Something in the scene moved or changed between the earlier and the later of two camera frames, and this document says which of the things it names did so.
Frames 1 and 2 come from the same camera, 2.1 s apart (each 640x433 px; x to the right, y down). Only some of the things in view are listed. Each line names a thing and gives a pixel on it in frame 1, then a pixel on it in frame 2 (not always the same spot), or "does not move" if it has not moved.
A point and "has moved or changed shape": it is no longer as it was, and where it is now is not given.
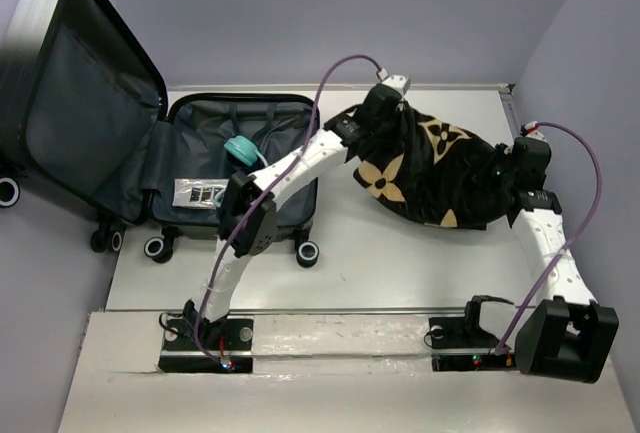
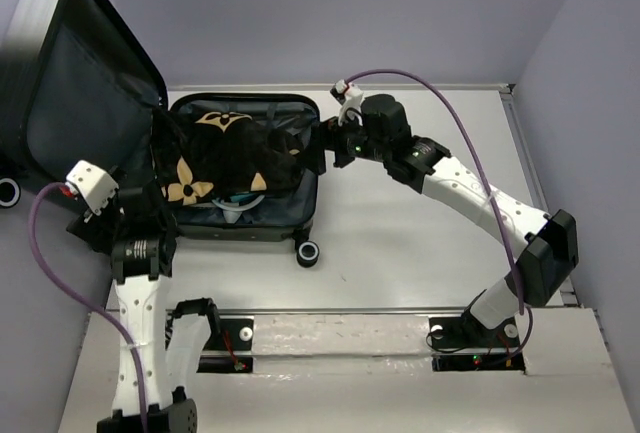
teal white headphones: (243, 151) has moved or changed shape
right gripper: (506, 155) → (331, 136)
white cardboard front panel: (315, 373) does not move
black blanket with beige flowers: (429, 172) → (212, 155)
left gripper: (396, 113) → (93, 225)
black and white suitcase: (86, 120) does not move
